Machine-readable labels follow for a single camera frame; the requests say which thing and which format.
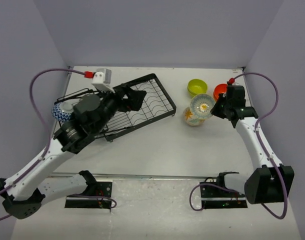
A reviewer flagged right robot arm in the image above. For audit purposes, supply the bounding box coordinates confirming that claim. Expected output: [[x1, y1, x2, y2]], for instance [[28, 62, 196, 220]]
[[210, 85, 295, 204]]

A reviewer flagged black wire dish rack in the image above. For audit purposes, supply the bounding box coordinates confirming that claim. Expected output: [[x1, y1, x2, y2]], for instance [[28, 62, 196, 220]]
[[54, 72, 178, 143]]

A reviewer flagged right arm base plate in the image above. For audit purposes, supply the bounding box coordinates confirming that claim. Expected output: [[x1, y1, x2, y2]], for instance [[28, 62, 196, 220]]
[[199, 185, 248, 210]]

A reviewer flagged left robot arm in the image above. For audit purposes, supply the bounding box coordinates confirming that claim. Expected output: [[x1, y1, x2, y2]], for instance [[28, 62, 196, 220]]
[[0, 85, 147, 220]]

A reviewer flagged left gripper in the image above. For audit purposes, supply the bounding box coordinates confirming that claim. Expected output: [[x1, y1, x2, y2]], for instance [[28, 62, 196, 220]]
[[93, 83, 147, 133]]

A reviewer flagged yellow blue pattern ceramic bowl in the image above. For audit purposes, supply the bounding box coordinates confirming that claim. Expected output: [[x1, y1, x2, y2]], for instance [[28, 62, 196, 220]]
[[189, 93, 216, 120]]

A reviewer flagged orange bowl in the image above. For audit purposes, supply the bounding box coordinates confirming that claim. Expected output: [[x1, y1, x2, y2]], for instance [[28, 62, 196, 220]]
[[213, 83, 228, 94], [213, 93, 221, 102]]

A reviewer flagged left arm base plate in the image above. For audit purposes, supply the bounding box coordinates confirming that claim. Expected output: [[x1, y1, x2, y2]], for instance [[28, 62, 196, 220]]
[[64, 181, 114, 210]]

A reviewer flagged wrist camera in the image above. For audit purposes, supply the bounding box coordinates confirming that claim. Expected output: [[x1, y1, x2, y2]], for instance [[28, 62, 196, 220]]
[[91, 68, 115, 93], [227, 77, 236, 86]]

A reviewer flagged leaf pattern ceramic bowl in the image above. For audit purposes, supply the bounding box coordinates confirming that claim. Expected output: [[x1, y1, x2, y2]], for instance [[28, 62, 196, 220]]
[[183, 107, 205, 127]]

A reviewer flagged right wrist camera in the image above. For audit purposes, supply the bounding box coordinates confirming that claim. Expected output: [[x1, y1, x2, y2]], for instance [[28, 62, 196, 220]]
[[227, 77, 236, 86]]

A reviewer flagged blue white pattern bowl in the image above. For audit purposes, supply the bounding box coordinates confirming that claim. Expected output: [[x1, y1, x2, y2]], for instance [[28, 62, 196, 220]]
[[51, 102, 74, 123]]

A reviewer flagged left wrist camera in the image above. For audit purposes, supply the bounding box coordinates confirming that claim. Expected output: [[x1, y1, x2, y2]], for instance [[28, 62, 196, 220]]
[[91, 68, 115, 93]]

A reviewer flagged green bowl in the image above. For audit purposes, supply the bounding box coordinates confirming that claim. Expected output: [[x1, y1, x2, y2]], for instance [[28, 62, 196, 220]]
[[187, 85, 208, 98], [187, 79, 208, 96]]

